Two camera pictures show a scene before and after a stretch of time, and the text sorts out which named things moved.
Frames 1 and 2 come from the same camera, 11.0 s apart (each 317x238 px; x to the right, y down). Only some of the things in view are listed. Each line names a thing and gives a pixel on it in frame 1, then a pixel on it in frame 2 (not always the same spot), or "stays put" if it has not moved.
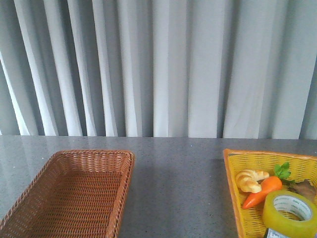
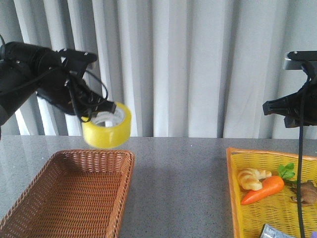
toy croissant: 248,180 stays put
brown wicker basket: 75,194 stays put
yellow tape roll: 294,201 -> 109,137
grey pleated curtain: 191,69 stays put
